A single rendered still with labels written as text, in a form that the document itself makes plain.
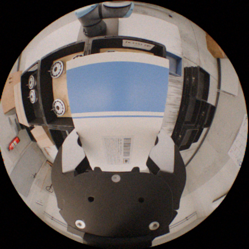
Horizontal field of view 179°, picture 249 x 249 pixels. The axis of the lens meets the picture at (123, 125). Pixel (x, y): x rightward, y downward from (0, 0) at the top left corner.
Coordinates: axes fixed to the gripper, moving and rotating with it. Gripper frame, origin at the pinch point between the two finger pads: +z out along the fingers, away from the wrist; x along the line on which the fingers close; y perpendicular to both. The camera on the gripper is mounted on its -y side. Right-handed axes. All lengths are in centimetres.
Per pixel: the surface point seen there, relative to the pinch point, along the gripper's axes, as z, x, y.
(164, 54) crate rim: 18.1, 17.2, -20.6
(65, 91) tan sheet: 28.0, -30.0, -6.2
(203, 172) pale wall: 16, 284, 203
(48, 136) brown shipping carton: 25, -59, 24
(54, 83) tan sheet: 28.1, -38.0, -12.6
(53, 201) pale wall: -48, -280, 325
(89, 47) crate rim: 18.2, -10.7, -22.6
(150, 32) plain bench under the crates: 41, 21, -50
